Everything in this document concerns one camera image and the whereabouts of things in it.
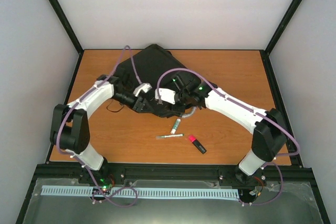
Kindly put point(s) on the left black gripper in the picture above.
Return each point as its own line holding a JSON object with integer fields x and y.
{"x": 139, "y": 103}

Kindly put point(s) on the black student bag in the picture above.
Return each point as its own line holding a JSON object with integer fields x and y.
{"x": 159, "y": 68}

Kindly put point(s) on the white green glue stick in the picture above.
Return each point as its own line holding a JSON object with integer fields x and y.
{"x": 175, "y": 126}

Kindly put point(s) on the silver pen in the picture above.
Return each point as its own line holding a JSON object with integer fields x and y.
{"x": 169, "y": 136}

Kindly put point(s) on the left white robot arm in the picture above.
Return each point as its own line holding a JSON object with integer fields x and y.
{"x": 70, "y": 123}

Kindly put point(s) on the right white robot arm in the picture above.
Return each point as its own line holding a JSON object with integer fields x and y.
{"x": 266, "y": 127}

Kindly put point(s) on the pink black highlighter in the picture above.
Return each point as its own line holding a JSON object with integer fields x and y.
{"x": 197, "y": 144}

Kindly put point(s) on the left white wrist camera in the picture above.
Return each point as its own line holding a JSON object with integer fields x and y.
{"x": 144, "y": 87}

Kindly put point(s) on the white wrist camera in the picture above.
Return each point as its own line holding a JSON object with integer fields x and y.
{"x": 144, "y": 87}
{"x": 165, "y": 95}

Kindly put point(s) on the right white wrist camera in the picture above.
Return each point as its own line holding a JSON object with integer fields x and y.
{"x": 165, "y": 95}

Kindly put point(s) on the black aluminium frame rail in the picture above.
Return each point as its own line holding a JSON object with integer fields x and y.
{"x": 227, "y": 175}

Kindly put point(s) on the light blue cable duct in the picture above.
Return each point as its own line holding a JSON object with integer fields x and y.
{"x": 141, "y": 193}

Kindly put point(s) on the left black corner post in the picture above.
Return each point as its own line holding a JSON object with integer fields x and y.
{"x": 55, "y": 4}

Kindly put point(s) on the black corner post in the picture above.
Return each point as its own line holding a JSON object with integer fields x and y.
{"x": 55, "y": 4}
{"x": 291, "y": 10}

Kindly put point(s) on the right black corner post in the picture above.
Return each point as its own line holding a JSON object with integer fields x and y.
{"x": 291, "y": 10}

